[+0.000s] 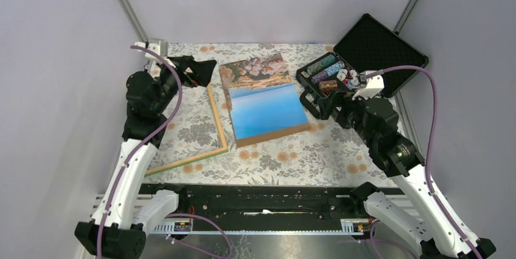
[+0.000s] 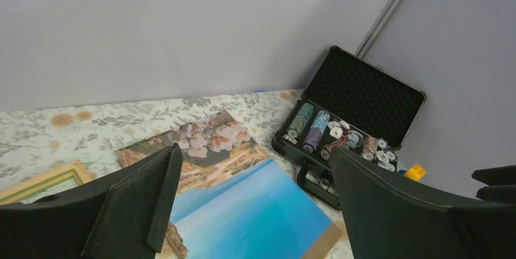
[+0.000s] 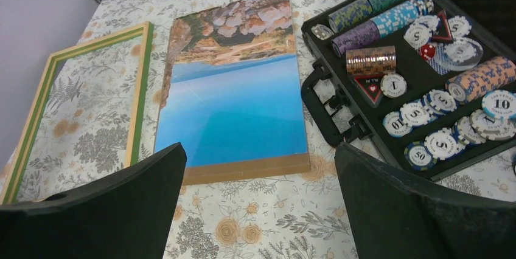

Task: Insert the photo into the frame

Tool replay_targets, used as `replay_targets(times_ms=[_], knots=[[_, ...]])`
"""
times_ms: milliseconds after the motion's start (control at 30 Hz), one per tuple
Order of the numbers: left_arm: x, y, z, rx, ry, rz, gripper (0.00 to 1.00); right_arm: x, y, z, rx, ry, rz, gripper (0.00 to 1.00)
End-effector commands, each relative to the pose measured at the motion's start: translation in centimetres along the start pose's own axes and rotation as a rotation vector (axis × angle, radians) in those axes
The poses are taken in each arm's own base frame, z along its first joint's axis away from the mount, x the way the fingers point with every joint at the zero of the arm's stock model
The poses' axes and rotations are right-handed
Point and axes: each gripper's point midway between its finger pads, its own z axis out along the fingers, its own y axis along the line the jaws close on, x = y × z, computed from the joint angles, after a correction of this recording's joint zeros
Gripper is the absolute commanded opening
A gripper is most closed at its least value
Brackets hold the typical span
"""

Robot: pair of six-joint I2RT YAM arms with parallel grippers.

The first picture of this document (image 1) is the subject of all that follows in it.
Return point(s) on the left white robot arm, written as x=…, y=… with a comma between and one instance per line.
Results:
x=115, y=230

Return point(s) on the wooden picture frame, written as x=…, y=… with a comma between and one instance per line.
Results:
x=195, y=133

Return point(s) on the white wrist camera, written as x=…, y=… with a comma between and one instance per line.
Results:
x=158, y=46
x=371, y=84

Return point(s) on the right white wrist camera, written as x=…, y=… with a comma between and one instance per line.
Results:
x=371, y=84

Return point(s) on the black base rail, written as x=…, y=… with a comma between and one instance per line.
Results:
x=236, y=208

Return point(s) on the brown backing board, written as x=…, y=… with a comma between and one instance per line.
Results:
x=272, y=135

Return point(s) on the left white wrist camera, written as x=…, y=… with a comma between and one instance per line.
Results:
x=158, y=46

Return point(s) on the black poker chip case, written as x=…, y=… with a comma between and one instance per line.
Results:
x=367, y=46

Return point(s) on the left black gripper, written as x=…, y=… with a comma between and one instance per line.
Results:
x=202, y=70

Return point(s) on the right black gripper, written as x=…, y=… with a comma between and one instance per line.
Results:
x=342, y=99

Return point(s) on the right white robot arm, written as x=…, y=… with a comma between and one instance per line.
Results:
x=439, y=232

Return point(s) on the sea landscape photo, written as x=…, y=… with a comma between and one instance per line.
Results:
x=260, y=96

